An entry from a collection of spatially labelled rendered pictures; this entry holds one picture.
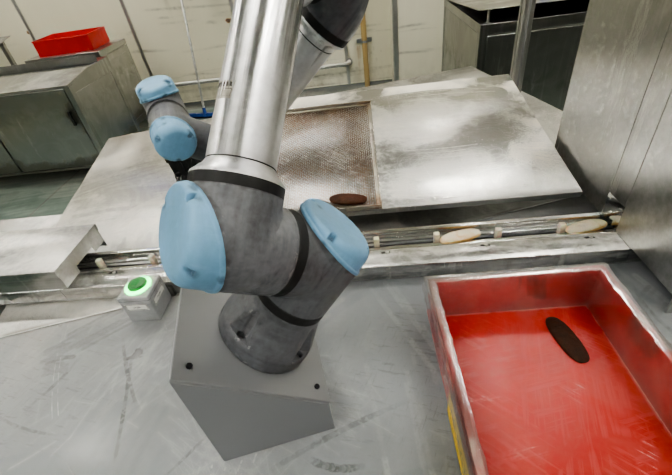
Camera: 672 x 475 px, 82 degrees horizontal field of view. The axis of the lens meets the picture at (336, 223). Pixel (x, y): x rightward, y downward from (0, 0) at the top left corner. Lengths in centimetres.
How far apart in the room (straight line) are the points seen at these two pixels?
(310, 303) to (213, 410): 20
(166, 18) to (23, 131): 185
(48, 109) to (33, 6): 198
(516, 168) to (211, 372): 88
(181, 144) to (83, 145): 294
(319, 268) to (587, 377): 50
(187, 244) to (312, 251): 15
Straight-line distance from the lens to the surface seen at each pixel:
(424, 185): 104
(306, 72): 71
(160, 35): 491
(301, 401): 62
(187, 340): 58
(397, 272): 87
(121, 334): 99
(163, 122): 77
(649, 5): 97
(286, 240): 45
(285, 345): 57
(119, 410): 87
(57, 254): 115
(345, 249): 48
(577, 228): 103
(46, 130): 379
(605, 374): 81
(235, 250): 42
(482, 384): 74
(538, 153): 119
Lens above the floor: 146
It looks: 37 degrees down
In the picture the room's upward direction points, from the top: 9 degrees counter-clockwise
